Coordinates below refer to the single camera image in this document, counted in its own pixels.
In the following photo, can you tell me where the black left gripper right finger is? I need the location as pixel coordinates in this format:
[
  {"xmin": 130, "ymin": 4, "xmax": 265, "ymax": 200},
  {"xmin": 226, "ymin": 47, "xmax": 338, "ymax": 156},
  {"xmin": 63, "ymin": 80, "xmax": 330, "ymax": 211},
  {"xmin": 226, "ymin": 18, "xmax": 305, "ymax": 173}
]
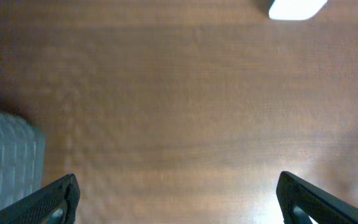
[{"xmin": 276, "ymin": 171, "xmax": 358, "ymax": 224}]

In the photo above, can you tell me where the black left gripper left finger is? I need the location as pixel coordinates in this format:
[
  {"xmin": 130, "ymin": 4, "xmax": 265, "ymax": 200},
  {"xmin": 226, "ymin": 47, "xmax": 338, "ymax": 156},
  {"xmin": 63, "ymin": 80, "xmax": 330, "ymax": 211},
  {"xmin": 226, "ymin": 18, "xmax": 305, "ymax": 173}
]
[{"xmin": 0, "ymin": 174, "xmax": 80, "ymax": 224}]

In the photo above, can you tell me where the grey plastic mesh basket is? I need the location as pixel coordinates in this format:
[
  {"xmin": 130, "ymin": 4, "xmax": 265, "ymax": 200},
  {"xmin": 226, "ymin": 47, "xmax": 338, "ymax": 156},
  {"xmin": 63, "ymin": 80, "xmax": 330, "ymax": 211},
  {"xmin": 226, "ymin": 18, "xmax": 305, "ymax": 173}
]
[{"xmin": 0, "ymin": 111, "xmax": 45, "ymax": 210}]

